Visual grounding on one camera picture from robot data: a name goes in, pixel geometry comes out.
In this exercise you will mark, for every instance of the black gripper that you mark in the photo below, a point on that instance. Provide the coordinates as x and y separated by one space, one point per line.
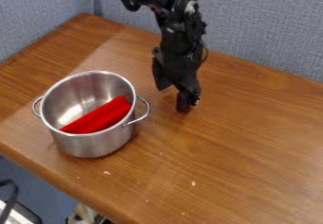
176 59

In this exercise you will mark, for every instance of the red block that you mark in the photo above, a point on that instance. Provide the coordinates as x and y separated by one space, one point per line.
101 118

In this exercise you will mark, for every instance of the stainless steel pot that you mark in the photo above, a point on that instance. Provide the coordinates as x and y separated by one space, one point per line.
73 97

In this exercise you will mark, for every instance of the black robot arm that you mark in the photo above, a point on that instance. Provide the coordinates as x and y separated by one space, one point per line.
177 16

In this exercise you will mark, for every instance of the white black object under table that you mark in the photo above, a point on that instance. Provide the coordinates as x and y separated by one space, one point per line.
84 215

